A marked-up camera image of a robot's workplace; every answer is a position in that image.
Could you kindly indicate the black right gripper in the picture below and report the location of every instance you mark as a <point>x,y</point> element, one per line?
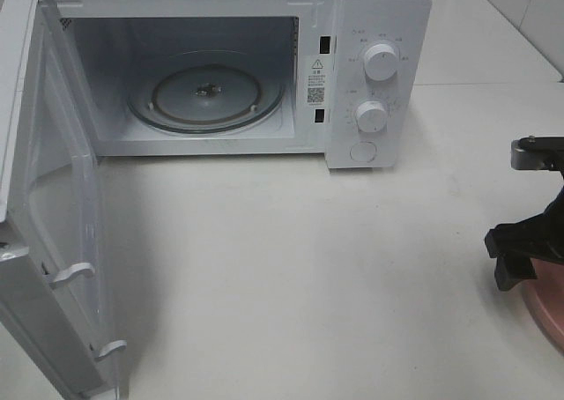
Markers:
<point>542,235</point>

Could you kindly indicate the pink plate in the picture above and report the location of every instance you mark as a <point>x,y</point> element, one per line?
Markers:
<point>544,299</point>

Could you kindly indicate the round white door button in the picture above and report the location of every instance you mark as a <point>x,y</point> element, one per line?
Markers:
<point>364,152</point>

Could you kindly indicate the lower white microwave knob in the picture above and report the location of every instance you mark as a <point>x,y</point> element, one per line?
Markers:
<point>371,116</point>

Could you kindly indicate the white microwave knob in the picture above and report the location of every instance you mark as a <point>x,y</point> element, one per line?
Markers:
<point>371,116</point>
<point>380,61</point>

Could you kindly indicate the upper white microwave knob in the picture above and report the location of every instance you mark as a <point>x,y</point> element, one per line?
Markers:
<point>380,61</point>

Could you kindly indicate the white microwave oven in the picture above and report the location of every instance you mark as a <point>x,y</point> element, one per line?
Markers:
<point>322,41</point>

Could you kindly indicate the glass microwave turntable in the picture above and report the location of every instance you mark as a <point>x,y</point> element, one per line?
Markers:
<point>207,91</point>

